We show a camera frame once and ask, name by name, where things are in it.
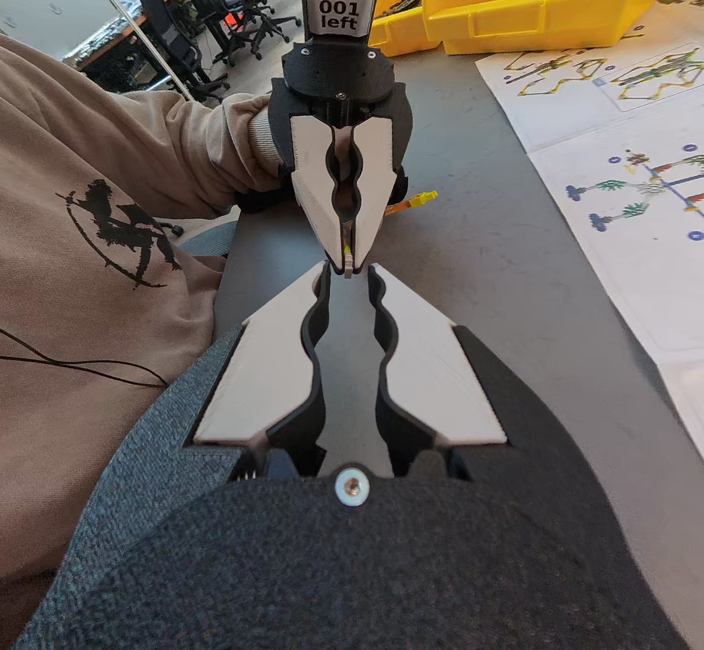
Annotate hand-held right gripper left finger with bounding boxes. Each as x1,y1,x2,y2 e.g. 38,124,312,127
193,263,327,461

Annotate printed instruction sheet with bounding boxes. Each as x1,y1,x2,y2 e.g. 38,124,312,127
476,0,704,459

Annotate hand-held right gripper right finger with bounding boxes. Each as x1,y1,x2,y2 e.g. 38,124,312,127
369,265,509,464

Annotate black office chair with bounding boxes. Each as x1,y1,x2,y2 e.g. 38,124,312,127
187,0,304,59
130,0,234,103

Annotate grey desk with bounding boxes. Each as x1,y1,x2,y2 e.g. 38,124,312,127
182,45,704,650

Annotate person in beige sweatshirt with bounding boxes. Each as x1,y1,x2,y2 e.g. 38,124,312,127
0,34,289,612

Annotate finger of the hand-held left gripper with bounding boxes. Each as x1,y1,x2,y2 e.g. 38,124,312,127
348,118,396,274
290,118,346,274

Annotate yellow plastic bin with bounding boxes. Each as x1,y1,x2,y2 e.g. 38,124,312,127
369,0,443,58
418,0,704,55

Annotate person's left forearm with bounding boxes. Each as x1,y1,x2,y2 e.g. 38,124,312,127
143,89,289,202

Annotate orange toy rod chain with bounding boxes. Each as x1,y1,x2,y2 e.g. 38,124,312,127
341,190,439,273

